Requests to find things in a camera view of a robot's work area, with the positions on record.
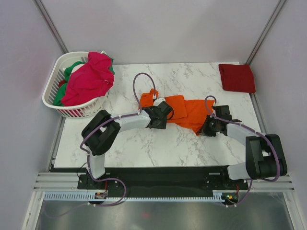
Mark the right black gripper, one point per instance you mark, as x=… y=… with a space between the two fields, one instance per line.
x=205 y=131

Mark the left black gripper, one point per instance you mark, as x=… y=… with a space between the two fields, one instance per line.
x=162 y=125

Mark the orange t-shirt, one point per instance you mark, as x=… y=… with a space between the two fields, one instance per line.
x=190 y=114

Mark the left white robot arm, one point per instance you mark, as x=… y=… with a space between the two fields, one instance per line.
x=101 y=132

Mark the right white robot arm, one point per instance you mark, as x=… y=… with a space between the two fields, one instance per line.
x=264 y=156

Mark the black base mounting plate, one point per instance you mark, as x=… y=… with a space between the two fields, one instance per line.
x=163 y=182

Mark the folded dark red t-shirt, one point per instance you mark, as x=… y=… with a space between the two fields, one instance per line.
x=237 y=78

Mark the magenta t-shirt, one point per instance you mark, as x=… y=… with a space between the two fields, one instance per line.
x=88 y=81

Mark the green t-shirt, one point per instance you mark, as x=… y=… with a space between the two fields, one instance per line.
x=64 y=83

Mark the red garment in basket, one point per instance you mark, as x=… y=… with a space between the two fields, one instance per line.
x=63 y=84

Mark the white plastic laundry basket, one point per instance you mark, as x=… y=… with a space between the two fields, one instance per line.
x=89 y=75

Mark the aluminium frame rail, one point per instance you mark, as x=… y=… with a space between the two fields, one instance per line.
x=56 y=181

